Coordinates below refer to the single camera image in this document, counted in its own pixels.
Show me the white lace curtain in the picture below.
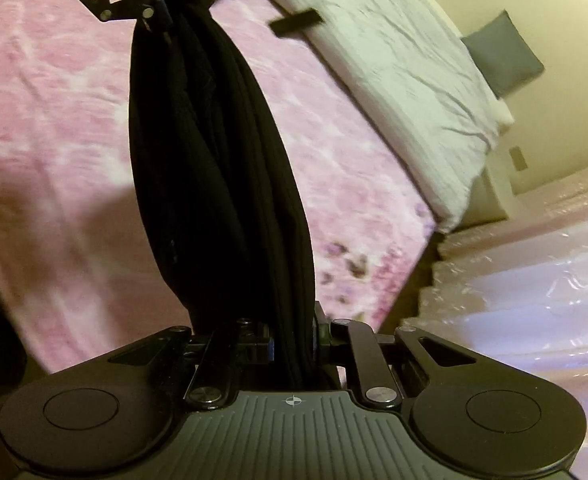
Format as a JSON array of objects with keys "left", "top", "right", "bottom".
[{"left": 400, "top": 168, "right": 588, "bottom": 479}]

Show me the beige headboard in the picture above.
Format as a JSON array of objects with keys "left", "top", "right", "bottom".
[{"left": 461, "top": 152, "right": 520, "bottom": 228}]

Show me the black remote control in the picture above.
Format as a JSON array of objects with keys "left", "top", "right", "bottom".
[{"left": 268, "top": 9, "right": 323, "bottom": 38}]

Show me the grey pillow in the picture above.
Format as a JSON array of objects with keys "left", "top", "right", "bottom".
[{"left": 462, "top": 10, "right": 544, "bottom": 98}]

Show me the white striped duvet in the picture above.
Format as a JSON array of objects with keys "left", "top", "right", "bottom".
[{"left": 273, "top": 0, "right": 514, "bottom": 233}]

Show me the pink floral blanket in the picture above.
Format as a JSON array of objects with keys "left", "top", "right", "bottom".
[{"left": 0, "top": 0, "right": 434, "bottom": 372}]

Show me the black garment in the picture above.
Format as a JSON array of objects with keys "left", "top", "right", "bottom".
[{"left": 126, "top": 0, "right": 346, "bottom": 394}]

